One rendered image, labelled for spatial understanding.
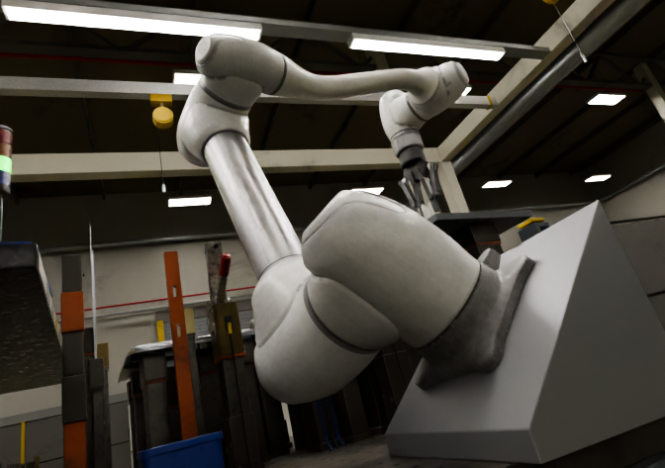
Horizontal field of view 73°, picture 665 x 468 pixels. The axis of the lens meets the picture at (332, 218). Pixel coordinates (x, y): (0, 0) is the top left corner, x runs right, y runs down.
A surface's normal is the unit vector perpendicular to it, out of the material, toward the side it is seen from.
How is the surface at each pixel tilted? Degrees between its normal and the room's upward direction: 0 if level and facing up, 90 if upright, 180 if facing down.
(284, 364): 107
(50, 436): 90
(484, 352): 51
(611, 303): 90
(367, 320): 131
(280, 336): 86
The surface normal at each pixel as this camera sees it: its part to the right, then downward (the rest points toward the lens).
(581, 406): 0.31, -0.43
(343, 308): -0.40, 0.36
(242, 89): 0.50, 0.57
